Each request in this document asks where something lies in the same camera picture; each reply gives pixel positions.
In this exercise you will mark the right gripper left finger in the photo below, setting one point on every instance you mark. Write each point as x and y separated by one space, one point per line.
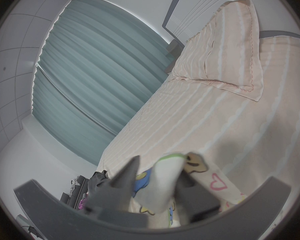
115 191

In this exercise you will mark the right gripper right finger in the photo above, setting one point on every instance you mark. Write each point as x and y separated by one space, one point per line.
197 204

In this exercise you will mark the white printed pyjama top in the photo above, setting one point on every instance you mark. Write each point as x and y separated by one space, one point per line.
165 184

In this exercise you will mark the pile of clothes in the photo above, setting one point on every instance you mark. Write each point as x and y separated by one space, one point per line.
75 184

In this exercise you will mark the bed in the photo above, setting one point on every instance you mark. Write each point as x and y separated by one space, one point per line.
190 121

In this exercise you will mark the black garment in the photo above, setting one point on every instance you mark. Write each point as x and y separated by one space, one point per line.
97 184

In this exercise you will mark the purple satin garment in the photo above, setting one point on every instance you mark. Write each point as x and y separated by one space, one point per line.
83 202

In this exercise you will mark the dark grey chest of drawers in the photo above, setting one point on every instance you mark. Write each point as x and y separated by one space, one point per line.
72 199

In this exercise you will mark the blue-green curtain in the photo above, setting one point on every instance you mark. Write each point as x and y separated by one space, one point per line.
72 114
102 46

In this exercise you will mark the pink striped pillow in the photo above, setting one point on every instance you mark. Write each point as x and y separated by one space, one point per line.
227 54

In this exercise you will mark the grey bedside table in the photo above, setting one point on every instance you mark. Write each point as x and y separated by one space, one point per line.
175 49

